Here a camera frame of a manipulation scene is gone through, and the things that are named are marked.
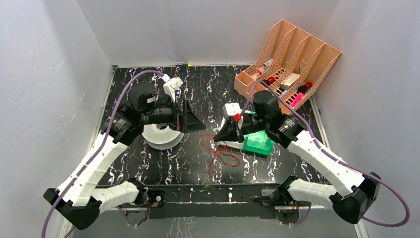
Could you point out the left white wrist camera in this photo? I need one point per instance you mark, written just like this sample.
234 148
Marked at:
171 85

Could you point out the pink white tube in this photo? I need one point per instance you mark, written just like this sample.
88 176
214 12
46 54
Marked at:
262 69

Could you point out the red black bottle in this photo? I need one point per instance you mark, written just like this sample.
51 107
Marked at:
305 87

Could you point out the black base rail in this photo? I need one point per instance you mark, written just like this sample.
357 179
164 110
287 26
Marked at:
221 200

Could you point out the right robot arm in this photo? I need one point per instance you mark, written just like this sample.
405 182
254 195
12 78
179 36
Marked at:
348 192

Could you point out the white plastic bin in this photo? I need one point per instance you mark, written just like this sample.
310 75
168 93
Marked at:
227 145

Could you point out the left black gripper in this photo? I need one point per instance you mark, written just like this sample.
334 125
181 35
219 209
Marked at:
179 116

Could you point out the red black ball item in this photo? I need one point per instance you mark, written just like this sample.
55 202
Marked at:
269 81

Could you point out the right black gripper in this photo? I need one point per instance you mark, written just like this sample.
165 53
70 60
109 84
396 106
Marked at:
229 132

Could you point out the white perforated cable spool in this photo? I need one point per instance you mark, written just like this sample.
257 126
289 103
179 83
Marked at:
161 137

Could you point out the green plastic bin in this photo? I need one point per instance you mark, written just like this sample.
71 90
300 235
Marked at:
259 143

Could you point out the white box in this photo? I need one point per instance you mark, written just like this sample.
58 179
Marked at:
289 81

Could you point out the peach file organizer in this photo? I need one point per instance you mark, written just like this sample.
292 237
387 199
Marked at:
293 50

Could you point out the pink marker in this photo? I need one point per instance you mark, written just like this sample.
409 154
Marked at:
297 99

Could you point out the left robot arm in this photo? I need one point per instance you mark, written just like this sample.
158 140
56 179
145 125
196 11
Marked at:
78 199

